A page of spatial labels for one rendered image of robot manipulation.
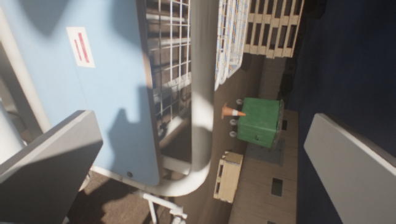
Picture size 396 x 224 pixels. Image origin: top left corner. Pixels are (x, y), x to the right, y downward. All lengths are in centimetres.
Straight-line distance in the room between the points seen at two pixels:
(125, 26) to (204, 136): 12
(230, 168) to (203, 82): 544
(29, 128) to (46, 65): 18
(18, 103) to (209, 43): 35
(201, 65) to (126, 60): 7
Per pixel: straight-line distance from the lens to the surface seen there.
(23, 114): 44
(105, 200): 148
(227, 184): 582
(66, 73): 28
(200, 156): 22
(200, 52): 16
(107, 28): 21
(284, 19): 386
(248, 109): 597
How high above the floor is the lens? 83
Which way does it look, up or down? 18 degrees down
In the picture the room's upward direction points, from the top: 101 degrees clockwise
